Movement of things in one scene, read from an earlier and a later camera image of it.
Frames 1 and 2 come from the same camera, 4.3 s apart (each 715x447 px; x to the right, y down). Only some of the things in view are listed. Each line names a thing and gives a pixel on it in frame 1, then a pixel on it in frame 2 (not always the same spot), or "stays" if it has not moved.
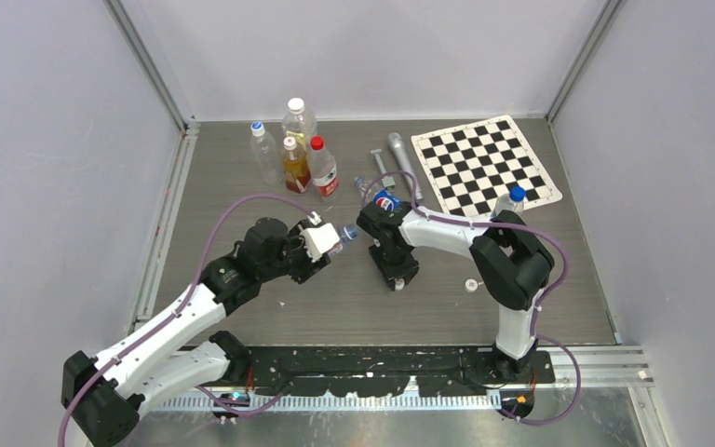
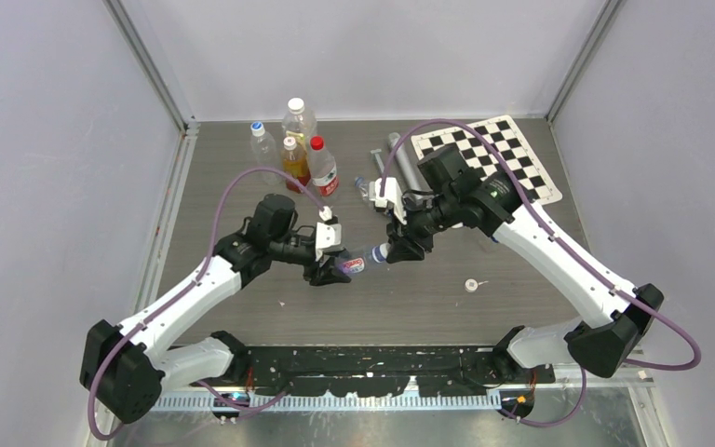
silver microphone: (397, 148) stays
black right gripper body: (399, 260) → (423, 220)
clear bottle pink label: (347, 232) → (350, 263)
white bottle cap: (471, 285) stays
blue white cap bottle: (263, 147) stays
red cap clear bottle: (323, 169) stays
